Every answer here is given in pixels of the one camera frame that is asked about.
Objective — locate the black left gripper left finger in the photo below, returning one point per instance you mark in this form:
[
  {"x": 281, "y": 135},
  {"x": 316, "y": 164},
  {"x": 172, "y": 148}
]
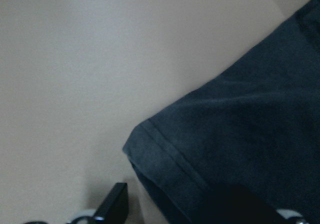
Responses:
[{"x": 115, "y": 207}]

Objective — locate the black printed t-shirt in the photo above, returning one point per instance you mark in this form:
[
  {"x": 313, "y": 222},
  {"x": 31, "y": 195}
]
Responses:
[{"x": 257, "y": 125}]

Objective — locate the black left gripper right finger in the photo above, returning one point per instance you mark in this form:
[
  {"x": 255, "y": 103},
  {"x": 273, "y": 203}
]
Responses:
[{"x": 235, "y": 204}]

